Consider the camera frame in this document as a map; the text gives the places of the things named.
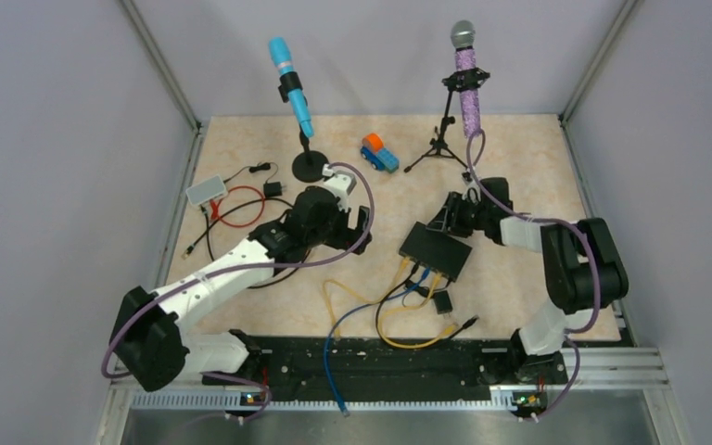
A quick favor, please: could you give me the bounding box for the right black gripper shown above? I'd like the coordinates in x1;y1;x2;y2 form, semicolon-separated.
426;191;490;238

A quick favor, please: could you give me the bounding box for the black network switch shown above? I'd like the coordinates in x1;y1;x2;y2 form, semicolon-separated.
399;222;472;282

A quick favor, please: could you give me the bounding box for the yellow ethernet cable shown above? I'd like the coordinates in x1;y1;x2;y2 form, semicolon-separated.
323;258;413;341
375;270;462;350

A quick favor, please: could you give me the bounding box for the black switch power adapter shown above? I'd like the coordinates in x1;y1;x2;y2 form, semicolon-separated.
431;282;453;315

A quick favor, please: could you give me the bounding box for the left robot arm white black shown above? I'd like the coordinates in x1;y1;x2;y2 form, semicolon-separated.
100;162;375;391

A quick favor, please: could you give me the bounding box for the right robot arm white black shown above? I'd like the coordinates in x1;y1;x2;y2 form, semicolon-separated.
426;177;629;383

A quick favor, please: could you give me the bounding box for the colourful toy block truck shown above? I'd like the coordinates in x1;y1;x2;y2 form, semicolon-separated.
360;133;400;173

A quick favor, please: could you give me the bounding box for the white small hub box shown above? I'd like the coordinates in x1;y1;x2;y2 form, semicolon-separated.
185;174;228;207

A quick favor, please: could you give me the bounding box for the black tripod mic stand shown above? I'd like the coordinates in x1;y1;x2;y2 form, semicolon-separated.
403;68;491;173

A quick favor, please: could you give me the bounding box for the purple glitter microphone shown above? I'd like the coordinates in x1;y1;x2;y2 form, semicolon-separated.
451;19;482;138

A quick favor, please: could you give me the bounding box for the cyan microphone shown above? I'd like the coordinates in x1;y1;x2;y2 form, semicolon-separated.
268;37;314;138

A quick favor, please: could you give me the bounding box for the blue ethernet cable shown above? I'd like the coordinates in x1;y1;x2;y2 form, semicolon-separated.
323;270;434;419

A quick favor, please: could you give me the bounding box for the small black wall charger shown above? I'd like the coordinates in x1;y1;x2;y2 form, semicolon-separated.
248;162;283;197

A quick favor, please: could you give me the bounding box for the black ethernet cable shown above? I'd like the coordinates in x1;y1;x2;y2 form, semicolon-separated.
374;263;480;336

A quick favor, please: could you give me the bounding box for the red cable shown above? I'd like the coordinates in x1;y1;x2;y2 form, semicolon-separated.
210;185;267;229

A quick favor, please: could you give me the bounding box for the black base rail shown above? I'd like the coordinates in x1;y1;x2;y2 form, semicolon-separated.
191;333;569;407

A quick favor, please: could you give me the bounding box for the long black cable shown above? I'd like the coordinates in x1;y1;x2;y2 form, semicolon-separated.
183;196;314;290

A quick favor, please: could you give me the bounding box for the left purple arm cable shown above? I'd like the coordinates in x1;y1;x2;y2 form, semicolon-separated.
100;161;375;424

